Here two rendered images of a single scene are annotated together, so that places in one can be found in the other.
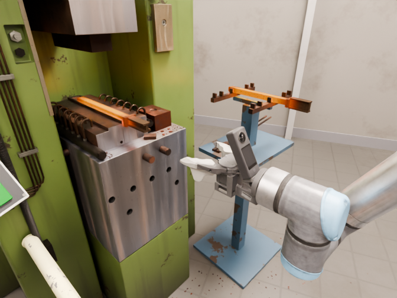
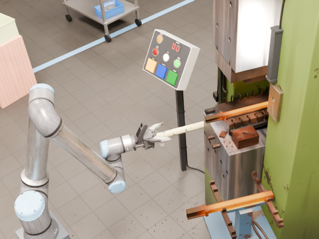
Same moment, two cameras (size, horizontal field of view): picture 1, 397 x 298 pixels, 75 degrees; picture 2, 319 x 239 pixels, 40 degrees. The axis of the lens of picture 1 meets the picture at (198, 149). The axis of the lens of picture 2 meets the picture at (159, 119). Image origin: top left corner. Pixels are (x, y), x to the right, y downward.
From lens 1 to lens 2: 249 cm
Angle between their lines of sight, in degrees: 95
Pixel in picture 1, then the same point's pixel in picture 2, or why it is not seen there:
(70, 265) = not seen: hidden behind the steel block
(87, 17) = (218, 59)
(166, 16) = (275, 96)
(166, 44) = (272, 113)
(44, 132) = (230, 88)
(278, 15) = not seen: outside the picture
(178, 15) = (288, 105)
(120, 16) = (226, 69)
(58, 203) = not seen: hidden behind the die
